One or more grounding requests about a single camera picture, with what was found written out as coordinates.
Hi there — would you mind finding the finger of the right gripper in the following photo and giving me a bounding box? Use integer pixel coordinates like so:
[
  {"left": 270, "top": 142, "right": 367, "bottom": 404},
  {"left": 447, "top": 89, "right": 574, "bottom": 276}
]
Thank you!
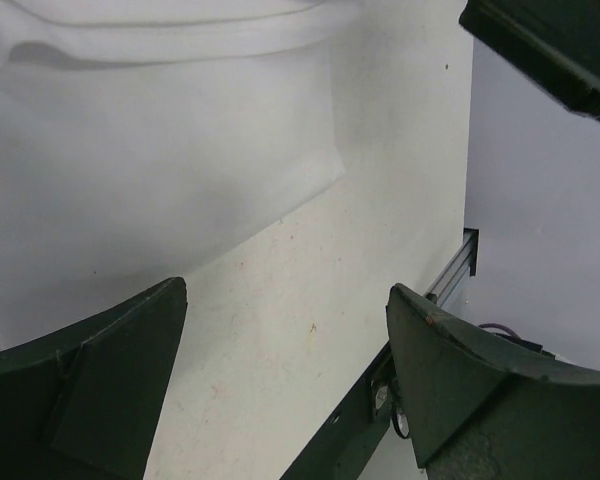
[{"left": 459, "top": 0, "right": 600, "bottom": 120}]

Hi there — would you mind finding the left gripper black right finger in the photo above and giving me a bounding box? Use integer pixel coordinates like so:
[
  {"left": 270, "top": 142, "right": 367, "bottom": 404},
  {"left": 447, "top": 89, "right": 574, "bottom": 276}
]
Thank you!
[{"left": 386, "top": 284, "right": 600, "bottom": 479}]

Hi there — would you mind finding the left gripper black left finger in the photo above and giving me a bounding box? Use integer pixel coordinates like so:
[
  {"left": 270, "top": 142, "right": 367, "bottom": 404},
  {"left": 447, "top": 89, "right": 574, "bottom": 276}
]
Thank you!
[{"left": 0, "top": 277, "right": 187, "bottom": 479}]

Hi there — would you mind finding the white t shirt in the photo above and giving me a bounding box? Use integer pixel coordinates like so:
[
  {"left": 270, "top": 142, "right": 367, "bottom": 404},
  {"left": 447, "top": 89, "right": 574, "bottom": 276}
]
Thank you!
[{"left": 0, "top": 1, "right": 362, "bottom": 349}]

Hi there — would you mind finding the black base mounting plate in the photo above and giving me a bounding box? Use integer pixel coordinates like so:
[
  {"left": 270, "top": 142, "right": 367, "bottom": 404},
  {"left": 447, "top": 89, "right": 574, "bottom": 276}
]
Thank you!
[{"left": 281, "top": 345, "right": 397, "bottom": 480}]

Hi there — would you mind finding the aluminium rail profile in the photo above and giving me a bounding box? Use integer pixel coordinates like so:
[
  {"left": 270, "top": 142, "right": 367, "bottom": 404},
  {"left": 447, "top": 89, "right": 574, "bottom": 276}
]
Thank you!
[{"left": 425, "top": 228, "right": 479, "bottom": 310}]

